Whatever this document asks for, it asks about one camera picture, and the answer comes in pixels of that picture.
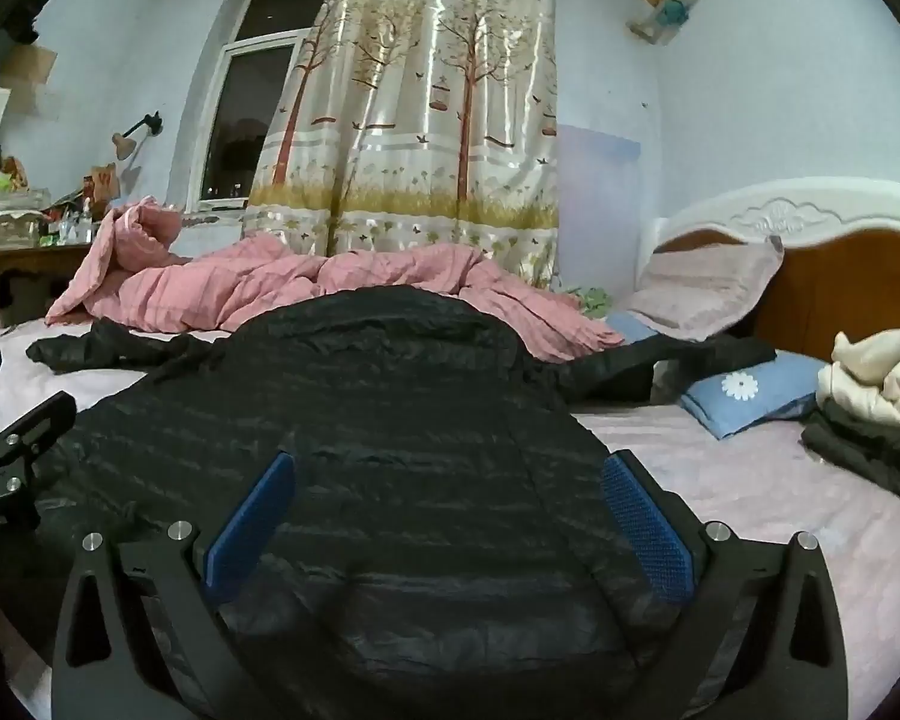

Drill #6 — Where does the doll on wall shelf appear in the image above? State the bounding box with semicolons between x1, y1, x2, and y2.
629;0;689;43

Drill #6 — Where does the pink bed sheet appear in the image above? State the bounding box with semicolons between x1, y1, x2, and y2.
0;320;900;718

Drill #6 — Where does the window with white frame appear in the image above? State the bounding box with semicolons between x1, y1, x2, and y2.
187;0;323;210

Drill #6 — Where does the wall desk lamp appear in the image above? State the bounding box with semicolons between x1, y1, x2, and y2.
112;112;164;163

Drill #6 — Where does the cream folded garment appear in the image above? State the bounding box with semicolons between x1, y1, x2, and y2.
816;328;900;429

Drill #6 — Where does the pink plaid quilt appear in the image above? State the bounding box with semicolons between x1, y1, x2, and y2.
45;197;622;362

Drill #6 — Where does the blue daisy pillow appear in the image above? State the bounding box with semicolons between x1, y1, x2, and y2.
604;310;831;442

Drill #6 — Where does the white and brown headboard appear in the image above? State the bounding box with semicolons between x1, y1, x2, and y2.
639;177;900;359

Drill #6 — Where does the cluttered wooden desk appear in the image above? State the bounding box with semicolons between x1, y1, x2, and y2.
0;153;119;328

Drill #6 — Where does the dark folded garment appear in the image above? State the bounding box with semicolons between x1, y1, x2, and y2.
802;400;900;499

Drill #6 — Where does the tree print curtain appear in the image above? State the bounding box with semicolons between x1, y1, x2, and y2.
242;0;559;286

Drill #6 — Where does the green patterned cloth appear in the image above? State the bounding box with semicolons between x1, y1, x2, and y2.
559;286;613;320

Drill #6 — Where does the black puffer jacket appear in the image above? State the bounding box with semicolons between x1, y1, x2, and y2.
29;286;770;718

